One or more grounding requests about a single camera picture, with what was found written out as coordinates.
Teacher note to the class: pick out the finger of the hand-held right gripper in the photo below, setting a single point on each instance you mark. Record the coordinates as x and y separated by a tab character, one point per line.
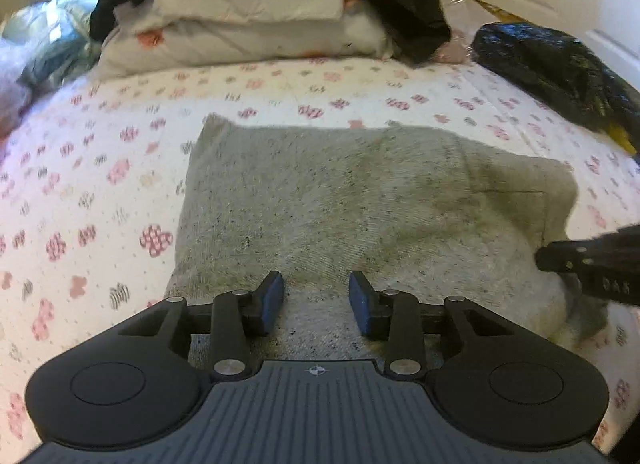
562	256

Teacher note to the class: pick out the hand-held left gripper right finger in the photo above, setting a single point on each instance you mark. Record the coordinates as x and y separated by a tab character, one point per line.
361	300

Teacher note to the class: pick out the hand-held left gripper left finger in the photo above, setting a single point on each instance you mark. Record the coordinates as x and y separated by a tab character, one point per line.
272	295

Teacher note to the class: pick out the yellow bag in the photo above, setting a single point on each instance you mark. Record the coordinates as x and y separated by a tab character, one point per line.
622	137

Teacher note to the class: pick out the black plastic bag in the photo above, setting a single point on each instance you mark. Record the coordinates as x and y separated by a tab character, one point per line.
545	69

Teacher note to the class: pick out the floral bed sheet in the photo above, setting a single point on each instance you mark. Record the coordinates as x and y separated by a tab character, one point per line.
100	169

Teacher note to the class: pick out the clear plastic sheet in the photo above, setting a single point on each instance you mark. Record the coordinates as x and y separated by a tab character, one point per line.
460	24

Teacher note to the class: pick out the white folded quilt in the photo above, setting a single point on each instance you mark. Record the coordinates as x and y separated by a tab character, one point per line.
250	14

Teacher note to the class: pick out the clear white plastic bag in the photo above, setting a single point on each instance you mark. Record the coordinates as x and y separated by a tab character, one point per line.
10	94

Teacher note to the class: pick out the light blue wrapped bundle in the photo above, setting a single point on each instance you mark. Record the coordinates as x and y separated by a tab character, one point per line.
55	39

